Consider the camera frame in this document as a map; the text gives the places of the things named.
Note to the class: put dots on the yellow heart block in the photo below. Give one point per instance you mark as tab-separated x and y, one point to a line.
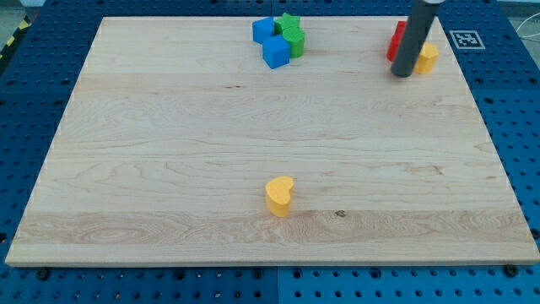
278	195

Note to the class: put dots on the wooden board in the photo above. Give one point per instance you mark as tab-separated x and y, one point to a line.
176	125

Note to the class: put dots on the blue cube block front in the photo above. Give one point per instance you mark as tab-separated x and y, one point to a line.
276	51

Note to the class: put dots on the green cylinder block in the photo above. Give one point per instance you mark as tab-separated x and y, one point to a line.
295	36

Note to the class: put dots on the blue block rear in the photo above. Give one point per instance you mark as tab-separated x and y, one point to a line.
262	29

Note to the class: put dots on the green star block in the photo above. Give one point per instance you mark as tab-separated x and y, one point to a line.
284	22

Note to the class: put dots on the red block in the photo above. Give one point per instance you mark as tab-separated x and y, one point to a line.
396	40

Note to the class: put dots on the yellow pentagon block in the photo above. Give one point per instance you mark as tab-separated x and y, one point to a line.
427	58

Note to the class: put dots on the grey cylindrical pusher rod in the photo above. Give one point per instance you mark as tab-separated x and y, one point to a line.
418	25

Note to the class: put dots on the white fiducial marker tag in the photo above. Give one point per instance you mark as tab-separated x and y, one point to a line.
467	40

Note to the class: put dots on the yellow black hazard tape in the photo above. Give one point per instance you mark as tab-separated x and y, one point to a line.
16	38

